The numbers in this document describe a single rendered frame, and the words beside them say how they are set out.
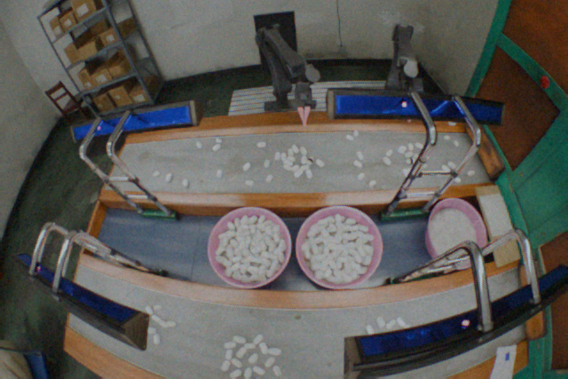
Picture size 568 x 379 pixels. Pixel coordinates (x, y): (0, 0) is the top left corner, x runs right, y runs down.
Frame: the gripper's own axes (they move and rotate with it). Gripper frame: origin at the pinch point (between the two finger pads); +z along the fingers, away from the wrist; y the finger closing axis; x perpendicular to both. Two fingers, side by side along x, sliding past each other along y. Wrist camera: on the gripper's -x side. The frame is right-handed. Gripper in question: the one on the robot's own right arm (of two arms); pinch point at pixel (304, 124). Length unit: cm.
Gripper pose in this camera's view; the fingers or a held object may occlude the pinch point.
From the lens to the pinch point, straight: 90.1
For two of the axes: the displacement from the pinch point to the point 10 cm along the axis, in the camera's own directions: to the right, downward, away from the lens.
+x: 0.9, -0.7, 9.9
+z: 0.3, 10.0, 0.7
